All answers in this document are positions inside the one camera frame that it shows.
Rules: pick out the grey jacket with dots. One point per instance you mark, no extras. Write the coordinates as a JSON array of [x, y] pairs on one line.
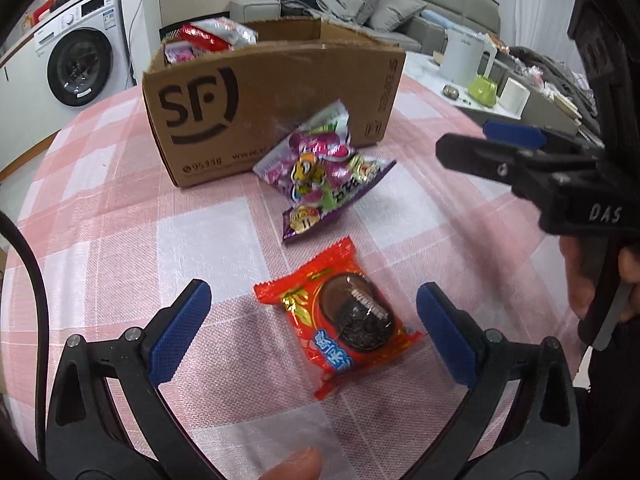
[[325, 2]]

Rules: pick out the white electric kettle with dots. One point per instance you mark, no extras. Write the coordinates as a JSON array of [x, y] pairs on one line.
[[465, 55]]

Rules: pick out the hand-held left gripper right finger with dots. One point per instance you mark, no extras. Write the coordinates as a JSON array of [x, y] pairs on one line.
[[445, 330]]

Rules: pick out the pile of clothes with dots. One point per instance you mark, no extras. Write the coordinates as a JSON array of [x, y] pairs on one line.
[[545, 67]]

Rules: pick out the small silver gadget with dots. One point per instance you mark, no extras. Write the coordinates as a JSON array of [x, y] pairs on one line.
[[451, 91]]

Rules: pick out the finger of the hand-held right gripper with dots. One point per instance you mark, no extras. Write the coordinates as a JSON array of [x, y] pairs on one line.
[[480, 157], [515, 132]]

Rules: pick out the white sink cabinet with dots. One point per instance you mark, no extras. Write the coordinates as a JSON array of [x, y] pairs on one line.
[[20, 110]]

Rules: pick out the pink snack packet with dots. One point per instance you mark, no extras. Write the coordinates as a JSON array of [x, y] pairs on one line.
[[178, 52]]

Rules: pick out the red box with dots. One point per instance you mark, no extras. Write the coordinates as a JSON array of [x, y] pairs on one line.
[[44, 6]]

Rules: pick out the red and white snack packet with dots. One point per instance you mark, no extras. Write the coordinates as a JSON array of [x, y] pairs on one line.
[[195, 35]]

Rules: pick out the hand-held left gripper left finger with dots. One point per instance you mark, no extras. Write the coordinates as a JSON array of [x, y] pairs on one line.
[[180, 330]]

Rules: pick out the red chocolate pie packet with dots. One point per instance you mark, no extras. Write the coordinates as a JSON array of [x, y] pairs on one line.
[[350, 320]]

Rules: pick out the purple candy packet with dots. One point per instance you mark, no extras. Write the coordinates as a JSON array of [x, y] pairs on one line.
[[320, 175]]

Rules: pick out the marble coffee table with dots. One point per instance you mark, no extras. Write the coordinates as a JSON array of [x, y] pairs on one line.
[[425, 67]]

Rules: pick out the green cup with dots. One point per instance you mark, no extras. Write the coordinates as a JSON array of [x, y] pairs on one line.
[[482, 90]]

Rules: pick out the black clothing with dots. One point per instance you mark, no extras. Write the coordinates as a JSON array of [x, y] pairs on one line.
[[295, 0]]

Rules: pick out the potato stick snack packet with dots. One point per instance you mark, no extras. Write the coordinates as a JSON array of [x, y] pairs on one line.
[[230, 32]]

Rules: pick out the brown cardboard box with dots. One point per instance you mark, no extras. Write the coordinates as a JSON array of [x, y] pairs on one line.
[[260, 95]]

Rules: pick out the white washing machine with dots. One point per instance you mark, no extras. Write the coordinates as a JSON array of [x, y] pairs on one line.
[[80, 60]]

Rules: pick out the person's left hand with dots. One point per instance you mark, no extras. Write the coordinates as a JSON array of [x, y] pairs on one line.
[[295, 465]]

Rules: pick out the pink checked tablecloth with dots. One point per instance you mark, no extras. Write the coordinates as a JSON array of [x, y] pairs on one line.
[[150, 230]]

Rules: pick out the person's right hand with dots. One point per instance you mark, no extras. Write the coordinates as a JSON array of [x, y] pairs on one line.
[[572, 275]]

